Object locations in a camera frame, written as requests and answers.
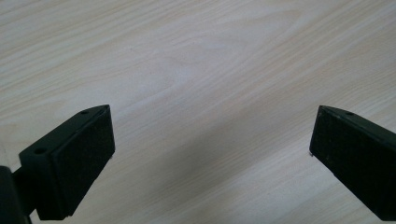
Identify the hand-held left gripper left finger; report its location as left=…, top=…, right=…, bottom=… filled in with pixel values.
left=18, top=104, right=116, bottom=221

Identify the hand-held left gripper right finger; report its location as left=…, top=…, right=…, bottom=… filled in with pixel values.
left=309, top=105, right=396, bottom=222

